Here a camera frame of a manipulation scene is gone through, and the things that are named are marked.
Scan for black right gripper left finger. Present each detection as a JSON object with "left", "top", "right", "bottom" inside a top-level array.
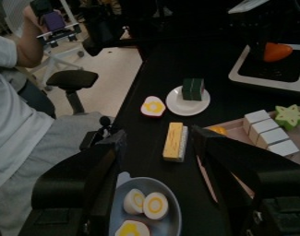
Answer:
[{"left": 17, "top": 128, "right": 128, "bottom": 236}]

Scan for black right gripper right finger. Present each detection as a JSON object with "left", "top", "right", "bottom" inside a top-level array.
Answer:
[{"left": 190, "top": 124, "right": 300, "bottom": 236}]

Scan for person's bare forearm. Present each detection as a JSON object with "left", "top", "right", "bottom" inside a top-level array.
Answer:
[{"left": 15, "top": 5, "right": 49, "bottom": 69}]

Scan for grey-blue toy pan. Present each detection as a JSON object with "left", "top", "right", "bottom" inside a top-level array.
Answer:
[{"left": 107, "top": 171, "right": 182, "bottom": 236}]

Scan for orange toy carrot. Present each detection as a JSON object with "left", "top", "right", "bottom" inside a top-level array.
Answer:
[{"left": 261, "top": 41, "right": 294, "bottom": 64}]

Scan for white toy cube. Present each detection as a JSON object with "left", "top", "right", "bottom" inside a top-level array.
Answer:
[
  {"left": 266, "top": 138, "right": 300, "bottom": 159},
  {"left": 247, "top": 118, "right": 281, "bottom": 145},
  {"left": 242, "top": 109, "right": 273, "bottom": 134},
  {"left": 255, "top": 127, "right": 291, "bottom": 150}
]

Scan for pink wooden tray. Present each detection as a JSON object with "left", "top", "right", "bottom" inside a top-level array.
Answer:
[{"left": 195, "top": 105, "right": 300, "bottom": 205}]

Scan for person's leg grey trousers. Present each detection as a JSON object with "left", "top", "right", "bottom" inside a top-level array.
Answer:
[{"left": 0, "top": 111, "right": 116, "bottom": 236}]

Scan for boiled egg half toy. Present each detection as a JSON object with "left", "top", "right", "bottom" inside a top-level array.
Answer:
[
  {"left": 122, "top": 188, "right": 147, "bottom": 216},
  {"left": 142, "top": 192, "right": 170, "bottom": 221}
]

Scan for small orange toy piece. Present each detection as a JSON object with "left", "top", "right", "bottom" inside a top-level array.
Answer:
[{"left": 206, "top": 124, "right": 229, "bottom": 137}]

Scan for small black clamp device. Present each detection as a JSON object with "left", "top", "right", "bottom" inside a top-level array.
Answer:
[{"left": 77, "top": 115, "right": 118, "bottom": 152}]

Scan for fried egg toy white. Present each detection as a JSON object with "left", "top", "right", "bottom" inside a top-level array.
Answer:
[{"left": 113, "top": 219, "right": 151, "bottom": 236}]

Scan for green star fruit toy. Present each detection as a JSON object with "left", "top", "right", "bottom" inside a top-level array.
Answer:
[{"left": 273, "top": 103, "right": 300, "bottom": 132}]

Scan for yellow white rectangular toy block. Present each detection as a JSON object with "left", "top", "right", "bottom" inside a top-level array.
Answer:
[{"left": 162, "top": 122, "right": 190, "bottom": 163}]

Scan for small white round plate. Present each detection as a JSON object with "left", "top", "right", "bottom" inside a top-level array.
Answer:
[{"left": 164, "top": 85, "right": 212, "bottom": 117}]

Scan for person's torso white shirt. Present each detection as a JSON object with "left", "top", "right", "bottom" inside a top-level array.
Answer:
[{"left": 0, "top": 31, "right": 56, "bottom": 196}]

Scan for green striped toy block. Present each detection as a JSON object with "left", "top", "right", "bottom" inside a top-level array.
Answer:
[{"left": 180, "top": 77, "right": 206, "bottom": 102}]

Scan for fried egg toy red-edged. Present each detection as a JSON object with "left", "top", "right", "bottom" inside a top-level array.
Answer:
[{"left": 139, "top": 95, "right": 167, "bottom": 119}]

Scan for white-rimmed black square tray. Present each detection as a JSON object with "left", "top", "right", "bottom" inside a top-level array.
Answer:
[{"left": 227, "top": 42, "right": 300, "bottom": 94}]

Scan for black office chair armrest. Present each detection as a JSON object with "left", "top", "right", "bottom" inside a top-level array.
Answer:
[{"left": 44, "top": 69, "right": 100, "bottom": 116}]

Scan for black office chair back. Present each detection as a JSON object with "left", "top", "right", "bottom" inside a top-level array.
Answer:
[{"left": 76, "top": 0, "right": 131, "bottom": 57}]

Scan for white frame stand purple pad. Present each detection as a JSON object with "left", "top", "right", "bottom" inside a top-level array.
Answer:
[{"left": 29, "top": 0, "right": 87, "bottom": 91}]

